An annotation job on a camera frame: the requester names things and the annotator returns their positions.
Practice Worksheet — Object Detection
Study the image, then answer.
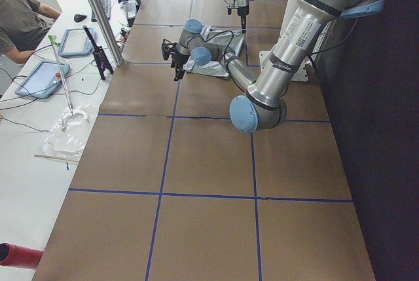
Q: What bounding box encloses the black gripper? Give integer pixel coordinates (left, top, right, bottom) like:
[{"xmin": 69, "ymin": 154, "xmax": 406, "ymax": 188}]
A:
[
  {"xmin": 237, "ymin": 5, "xmax": 249, "ymax": 34},
  {"xmin": 171, "ymin": 50, "xmax": 189, "ymax": 81}
]

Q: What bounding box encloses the striped polo shirt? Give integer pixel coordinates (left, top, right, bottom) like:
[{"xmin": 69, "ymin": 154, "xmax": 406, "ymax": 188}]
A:
[{"xmin": 183, "ymin": 25, "xmax": 245, "ymax": 79}]

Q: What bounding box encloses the black keyboard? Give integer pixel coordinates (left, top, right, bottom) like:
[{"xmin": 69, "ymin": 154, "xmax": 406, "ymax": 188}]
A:
[{"xmin": 99, "ymin": 0, "xmax": 111, "ymax": 20}]

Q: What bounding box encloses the upper teach pendant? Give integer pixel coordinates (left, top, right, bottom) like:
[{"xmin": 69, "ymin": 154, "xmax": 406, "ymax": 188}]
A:
[{"xmin": 58, "ymin": 28, "xmax": 93, "ymax": 58}]

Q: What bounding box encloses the teach pendant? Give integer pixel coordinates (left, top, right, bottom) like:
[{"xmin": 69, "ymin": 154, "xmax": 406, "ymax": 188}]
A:
[
  {"xmin": 14, "ymin": 60, "xmax": 61, "ymax": 99},
  {"xmin": 58, "ymin": 28, "xmax": 93, "ymax": 58}
]

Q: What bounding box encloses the black computer mouse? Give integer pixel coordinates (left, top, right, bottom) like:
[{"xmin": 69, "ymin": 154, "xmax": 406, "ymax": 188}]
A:
[{"xmin": 73, "ymin": 14, "xmax": 87, "ymax": 23}]

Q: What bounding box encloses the silver metal rod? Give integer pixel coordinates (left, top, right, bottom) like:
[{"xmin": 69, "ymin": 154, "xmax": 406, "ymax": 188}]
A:
[{"xmin": 48, "ymin": 34, "xmax": 74, "ymax": 115}]

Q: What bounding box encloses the clear plastic bag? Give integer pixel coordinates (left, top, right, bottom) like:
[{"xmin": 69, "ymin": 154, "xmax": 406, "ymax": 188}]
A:
[{"xmin": 36, "ymin": 103, "xmax": 99, "ymax": 160}]

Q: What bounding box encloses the lower teach pendant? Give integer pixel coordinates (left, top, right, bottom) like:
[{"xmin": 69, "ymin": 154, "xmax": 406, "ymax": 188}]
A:
[{"xmin": 14, "ymin": 60, "xmax": 61, "ymax": 99}]

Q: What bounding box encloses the wooden stick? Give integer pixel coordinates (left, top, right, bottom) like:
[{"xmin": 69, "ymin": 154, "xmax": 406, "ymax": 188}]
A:
[{"xmin": 34, "ymin": 154, "xmax": 79, "ymax": 163}]

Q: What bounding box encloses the seated person in olive shirt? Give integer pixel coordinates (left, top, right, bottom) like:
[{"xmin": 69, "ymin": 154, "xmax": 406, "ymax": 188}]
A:
[{"xmin": 1, "ymin": 0, "xmax": 61, "ymax": 64}]

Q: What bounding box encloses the red fire extinguisher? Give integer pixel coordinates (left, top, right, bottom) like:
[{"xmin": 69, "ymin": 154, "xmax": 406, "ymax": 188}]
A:
[{"xmin": 1, "ymin": 243, "xmax": 43, "ymax": 269}]

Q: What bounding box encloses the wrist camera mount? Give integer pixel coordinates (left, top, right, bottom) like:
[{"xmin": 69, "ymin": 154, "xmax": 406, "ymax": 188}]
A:
[
  {"xmin": 226, "ymin": 3, "xmax": 238, "ymax": 16},
  {"xmin": 161, "ymin": 39, "xmax": 177, "ymax": 61}
]

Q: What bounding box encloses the black camera stand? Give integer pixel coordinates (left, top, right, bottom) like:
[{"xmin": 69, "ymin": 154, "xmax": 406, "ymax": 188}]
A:
[{"xmin": 82, "ymin": 26, "xmax": 114, "ymax": 81}]

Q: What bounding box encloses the aluminium frame post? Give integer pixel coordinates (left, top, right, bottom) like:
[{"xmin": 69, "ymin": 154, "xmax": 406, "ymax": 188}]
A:
[{"xmin": 88, "ymin": 0, "xmax": 124, "ymax": 66}]

